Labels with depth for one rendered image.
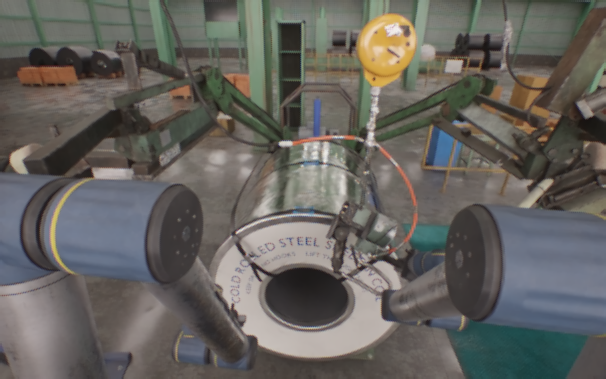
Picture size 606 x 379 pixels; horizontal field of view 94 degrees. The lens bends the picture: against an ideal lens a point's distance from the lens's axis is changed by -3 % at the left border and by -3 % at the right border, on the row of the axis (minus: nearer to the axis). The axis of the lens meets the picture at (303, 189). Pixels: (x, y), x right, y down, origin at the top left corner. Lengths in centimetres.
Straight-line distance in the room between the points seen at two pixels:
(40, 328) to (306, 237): 116
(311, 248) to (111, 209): 126
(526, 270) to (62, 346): 70
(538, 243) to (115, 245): 49
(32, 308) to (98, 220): 23
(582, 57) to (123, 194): 141
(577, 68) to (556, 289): 111
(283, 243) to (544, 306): 132
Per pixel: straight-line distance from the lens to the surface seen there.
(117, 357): 283
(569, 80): 143
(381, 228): 135
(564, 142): 153
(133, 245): 43
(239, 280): 183
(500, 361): 296
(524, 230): 40
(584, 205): 164
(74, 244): 48
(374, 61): 109
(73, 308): 67
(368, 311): 193
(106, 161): 134
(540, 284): 40
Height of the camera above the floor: 215
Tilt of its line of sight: 27 degrees down
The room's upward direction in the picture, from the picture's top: 1 degrees clockwise
